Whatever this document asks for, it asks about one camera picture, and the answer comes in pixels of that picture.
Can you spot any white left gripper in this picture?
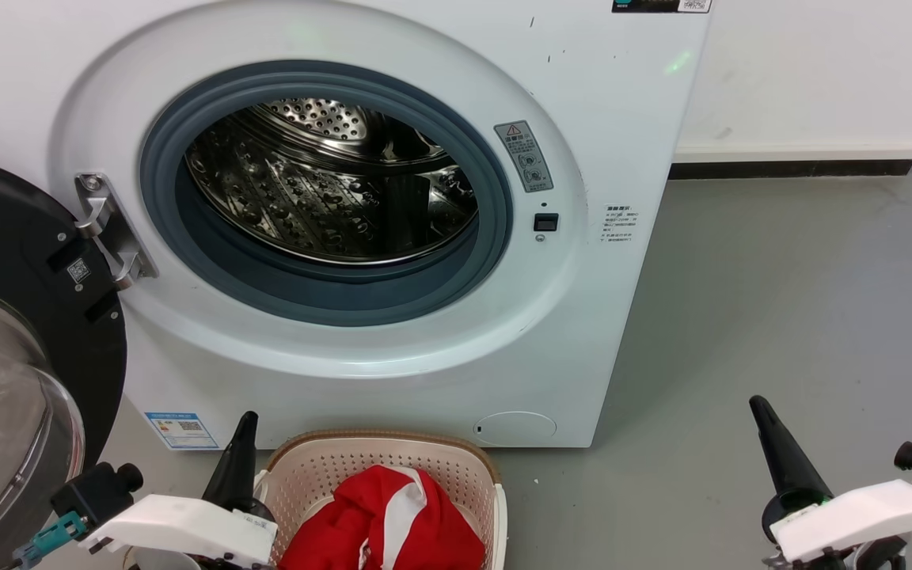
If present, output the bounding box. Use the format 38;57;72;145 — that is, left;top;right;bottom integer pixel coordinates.
78;411;279;570

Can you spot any black wall baseboard strip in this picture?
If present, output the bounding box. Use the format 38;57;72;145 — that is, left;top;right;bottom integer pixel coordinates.
668;159;912;181

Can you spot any blue white energy label sticker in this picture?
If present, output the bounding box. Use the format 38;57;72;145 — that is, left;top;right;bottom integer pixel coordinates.
144;411;220;451

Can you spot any chrome washing machine door hinge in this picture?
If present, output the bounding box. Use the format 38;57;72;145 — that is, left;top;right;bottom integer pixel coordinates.
74;173;158;291

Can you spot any red and white garment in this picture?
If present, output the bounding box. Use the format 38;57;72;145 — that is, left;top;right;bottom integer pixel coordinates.
278;465;487;570

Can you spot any cream perforated laundry basket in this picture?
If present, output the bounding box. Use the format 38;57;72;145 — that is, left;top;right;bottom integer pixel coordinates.
254;430;508;570

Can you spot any black round washing machine door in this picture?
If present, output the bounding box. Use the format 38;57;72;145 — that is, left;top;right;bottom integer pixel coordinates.
0;152;128;570

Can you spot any grey warning label sticker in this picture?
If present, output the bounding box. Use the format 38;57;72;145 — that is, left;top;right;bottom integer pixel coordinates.
493;120;554;194

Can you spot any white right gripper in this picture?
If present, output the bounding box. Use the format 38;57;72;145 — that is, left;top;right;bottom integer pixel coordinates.
749;395;912;570

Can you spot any white front-load washing machine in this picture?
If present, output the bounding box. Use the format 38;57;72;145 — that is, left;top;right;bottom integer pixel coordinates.
0;0;714;452

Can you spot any teal left camera cable plug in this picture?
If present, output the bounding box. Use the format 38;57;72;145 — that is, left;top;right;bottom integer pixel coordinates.
13;511;89;569

